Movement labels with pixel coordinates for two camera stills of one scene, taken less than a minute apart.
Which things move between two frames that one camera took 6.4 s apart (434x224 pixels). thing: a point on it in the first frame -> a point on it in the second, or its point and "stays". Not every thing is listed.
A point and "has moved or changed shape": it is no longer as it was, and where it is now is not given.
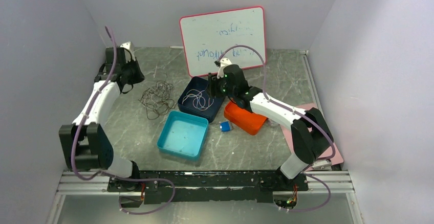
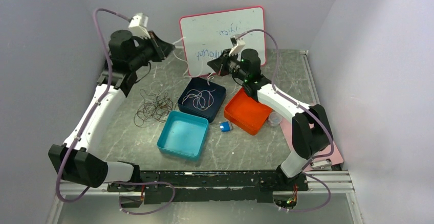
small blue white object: (225, 126) stays
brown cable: (156, 99) has moved or changed shape
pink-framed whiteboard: (206, 36) stays
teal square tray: (183, 135) stays
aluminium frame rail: (79, 182) stays
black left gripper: (139, 76) -> (163, 49)
